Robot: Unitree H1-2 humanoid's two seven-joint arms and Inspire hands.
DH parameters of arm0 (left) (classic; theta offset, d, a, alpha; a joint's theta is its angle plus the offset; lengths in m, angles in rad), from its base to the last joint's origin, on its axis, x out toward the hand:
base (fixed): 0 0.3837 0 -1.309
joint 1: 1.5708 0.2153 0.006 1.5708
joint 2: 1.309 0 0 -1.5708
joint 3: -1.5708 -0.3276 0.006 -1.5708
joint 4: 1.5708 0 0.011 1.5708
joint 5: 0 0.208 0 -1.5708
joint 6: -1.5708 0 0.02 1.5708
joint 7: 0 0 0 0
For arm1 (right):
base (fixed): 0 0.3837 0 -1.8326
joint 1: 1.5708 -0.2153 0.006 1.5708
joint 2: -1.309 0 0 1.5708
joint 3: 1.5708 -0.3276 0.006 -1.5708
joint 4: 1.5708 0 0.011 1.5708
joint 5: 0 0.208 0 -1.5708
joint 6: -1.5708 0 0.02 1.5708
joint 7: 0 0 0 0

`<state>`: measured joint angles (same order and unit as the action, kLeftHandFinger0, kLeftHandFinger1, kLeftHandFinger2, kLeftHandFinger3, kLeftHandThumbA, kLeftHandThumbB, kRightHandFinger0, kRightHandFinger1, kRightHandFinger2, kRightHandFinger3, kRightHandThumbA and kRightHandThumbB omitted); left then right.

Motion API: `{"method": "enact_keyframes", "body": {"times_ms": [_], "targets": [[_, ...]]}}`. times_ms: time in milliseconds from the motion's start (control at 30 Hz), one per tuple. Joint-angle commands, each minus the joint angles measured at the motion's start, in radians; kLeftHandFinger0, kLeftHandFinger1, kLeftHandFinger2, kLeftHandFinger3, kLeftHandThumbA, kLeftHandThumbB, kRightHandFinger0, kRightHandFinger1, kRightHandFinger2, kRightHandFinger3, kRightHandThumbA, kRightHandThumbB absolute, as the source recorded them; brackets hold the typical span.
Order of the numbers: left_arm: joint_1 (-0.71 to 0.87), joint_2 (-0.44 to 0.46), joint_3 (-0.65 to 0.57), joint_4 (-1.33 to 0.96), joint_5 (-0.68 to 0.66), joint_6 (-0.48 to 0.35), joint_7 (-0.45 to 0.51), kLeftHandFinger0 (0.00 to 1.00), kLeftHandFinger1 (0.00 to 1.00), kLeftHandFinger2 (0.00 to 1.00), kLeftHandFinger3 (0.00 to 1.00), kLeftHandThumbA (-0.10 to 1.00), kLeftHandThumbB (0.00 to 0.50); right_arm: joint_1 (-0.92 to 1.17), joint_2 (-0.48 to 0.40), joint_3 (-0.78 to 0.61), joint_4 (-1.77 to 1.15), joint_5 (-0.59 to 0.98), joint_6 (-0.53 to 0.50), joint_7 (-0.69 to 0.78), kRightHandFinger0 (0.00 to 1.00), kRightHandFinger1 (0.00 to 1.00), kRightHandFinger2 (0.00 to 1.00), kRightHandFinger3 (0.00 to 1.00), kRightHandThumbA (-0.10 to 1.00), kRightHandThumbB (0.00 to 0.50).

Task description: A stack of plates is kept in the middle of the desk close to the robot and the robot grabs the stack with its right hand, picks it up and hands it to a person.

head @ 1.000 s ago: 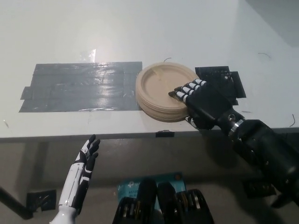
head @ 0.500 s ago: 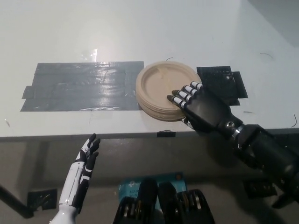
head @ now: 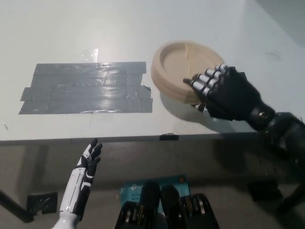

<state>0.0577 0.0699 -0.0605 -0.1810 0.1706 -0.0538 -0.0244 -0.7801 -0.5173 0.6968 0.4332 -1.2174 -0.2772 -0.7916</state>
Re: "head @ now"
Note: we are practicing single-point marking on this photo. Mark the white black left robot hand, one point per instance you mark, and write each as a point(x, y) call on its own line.
point(76, 190)

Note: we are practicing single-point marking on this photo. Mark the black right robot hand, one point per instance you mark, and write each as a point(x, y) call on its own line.
point(233, 95)

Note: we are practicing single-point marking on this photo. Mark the stack of beige plates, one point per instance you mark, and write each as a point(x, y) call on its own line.
point(176, 64)

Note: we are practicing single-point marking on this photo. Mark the black robot legs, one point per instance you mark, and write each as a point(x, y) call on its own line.
point(171, 210)

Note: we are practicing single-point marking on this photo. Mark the black floor tape patch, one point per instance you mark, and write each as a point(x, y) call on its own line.
point(43, 202)
point(264, 192)

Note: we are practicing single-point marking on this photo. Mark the black table leg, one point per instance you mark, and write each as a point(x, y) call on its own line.
point(14, 207)

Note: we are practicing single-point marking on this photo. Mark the small black tape strip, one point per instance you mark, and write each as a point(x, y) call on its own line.
point(169, 137)

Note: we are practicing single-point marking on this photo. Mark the teal cardboard box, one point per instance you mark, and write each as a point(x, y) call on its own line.
point(178, 187)

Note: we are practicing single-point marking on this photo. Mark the clear tape piece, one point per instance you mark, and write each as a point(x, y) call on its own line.
point(91, 55)

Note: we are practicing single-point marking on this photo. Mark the grey duct tape patch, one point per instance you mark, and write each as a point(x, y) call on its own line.
point(83, 90)

